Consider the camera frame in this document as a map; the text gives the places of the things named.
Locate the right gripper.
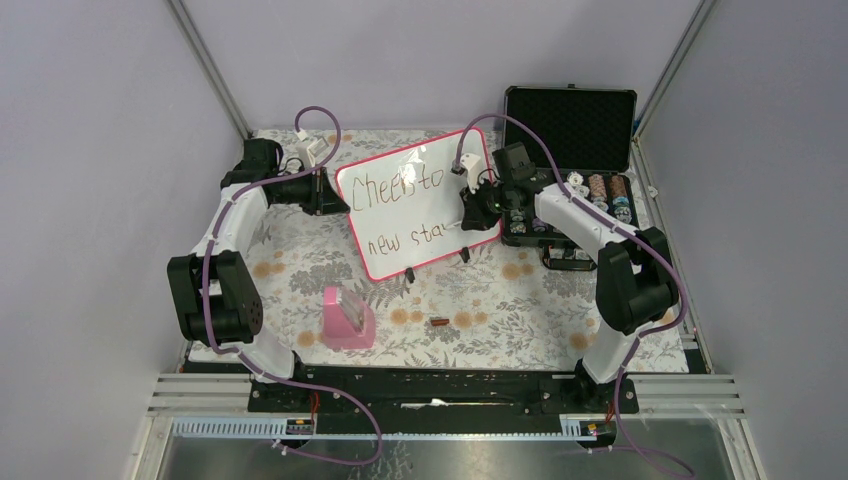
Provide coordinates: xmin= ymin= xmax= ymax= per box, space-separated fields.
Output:
xmin=460 ymin=176 xmax=513 ymax=232

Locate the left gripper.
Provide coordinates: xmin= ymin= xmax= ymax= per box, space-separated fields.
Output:
xmin=273 ymin=163 xmax=350 ymax=215

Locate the pink framed whiteboard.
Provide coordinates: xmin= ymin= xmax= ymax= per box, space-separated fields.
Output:
xmin=335 ymin=130 xmax=502 ymax=281

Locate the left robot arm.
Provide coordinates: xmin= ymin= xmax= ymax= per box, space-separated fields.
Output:
xmin=166 ymin=133 xmax=349 ymax=411

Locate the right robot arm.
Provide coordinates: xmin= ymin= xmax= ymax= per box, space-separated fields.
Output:
xmin=452 ymin=143 xmax=680 ymax=412

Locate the floral tablecloth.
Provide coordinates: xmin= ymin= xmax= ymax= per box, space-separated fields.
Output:
xmin=187 ymin=128 xmax=690 ymax=374

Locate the pink eraser holder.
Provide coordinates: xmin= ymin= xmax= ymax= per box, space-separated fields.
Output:
xmin=322 ymin=286 xmax=376 ymax=350

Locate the black poker chip case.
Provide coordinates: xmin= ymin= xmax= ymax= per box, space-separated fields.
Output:
xmin=502 ymin=85 xmax=638 ymax=271

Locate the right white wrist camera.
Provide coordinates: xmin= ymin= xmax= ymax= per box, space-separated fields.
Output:
xmin=451 ymin=153 xmax=485 ymax=194

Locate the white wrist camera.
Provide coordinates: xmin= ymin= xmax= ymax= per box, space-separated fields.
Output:
xmin=451 ymin=153 xmax=485 ymax=194
xmin=295 ymin=130 xmax=331 ymax=169

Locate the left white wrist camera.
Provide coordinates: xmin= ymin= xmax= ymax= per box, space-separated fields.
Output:
xmin=295 ymin=130 xmax=331 ymax=169

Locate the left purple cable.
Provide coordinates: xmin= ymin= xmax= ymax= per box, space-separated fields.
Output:
xmin=201 ymin=105 xmax=386 ymax=466

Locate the purple cable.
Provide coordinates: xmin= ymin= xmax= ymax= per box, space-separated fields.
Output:
xmin=451 ymin=113 xmax=697 ymax=478
xmin=201 ymin=105 xmax=386 ymax=466

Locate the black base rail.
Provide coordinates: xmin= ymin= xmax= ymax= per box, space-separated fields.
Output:
xmin=248 ymin=364 xmax=639 ymax=433

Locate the white slotted cable duct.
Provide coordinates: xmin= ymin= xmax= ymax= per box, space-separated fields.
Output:
xmin=171 ymin=416 xmax=598 ymax=441

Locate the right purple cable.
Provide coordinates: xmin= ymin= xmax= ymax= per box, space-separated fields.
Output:
xmin=451 ymin=113 xmax=697 ymax=478

